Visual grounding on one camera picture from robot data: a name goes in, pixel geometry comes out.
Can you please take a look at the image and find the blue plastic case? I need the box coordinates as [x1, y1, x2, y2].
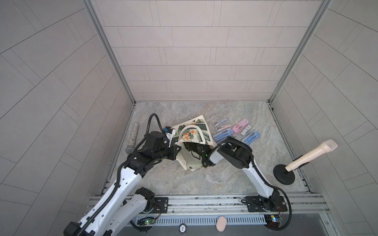
[213, 128, 234, 144]
[241, 130, 260, 145]

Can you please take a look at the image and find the floral canvas tote bag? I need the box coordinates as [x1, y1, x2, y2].
[172, 115, 217, 171]

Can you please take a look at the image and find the clear case lilac compass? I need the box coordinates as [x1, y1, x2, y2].
[213, 118, 229, 128]

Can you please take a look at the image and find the pink compass set case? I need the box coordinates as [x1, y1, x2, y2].
[232, 119, 249, 134]

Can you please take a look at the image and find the clear plastic stationery box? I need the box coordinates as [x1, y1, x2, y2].
[240, 125, 251, 136]

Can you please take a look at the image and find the clear case pink compass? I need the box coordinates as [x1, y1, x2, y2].
[216, 125, 232, 132]

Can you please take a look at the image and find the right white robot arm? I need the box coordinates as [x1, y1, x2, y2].
[184, 137, 280, 211]

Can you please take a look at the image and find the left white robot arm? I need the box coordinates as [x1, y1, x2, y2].
[64, 126, 181, 236]

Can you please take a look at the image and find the glittery silver tube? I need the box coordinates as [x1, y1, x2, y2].
[125, 123, 139, 155]

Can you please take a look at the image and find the beige oval button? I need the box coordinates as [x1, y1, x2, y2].
[216, 216, 227, 232]

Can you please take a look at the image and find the left green circuit board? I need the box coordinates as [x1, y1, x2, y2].
[137, 217, 157, 226]

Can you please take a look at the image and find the green circuit board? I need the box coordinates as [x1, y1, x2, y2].
[137, 217, 157, 226]
[264, 215, 283, 229]

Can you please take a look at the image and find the black round microphone base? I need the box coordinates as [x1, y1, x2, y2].
[273, 164, 295, 185]

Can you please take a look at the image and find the right green circuit board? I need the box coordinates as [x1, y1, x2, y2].
[264, 215, 283, 229]

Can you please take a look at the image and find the beige microphone on stand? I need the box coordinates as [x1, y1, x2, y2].
[285, 139, 338, 172]

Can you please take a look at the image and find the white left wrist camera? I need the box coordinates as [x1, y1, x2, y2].
[164, 126, 176, 147]

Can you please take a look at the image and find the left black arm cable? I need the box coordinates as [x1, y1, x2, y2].
[75, 112, 166, 236]

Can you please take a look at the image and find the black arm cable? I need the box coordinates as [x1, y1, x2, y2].
[188, 139, 292, 231]
[75, 112, 166, 236]

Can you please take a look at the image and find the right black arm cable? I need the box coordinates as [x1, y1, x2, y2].
[188, 139, 292, 231]

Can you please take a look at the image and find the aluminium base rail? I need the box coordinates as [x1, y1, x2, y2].
[85, 193, 330, 228]

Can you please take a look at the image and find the left aluminium frame post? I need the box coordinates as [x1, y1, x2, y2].
[82, 0, 136, 106]

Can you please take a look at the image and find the aluminium corner frame post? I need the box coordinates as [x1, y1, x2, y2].
[268, 0, 333, 105]

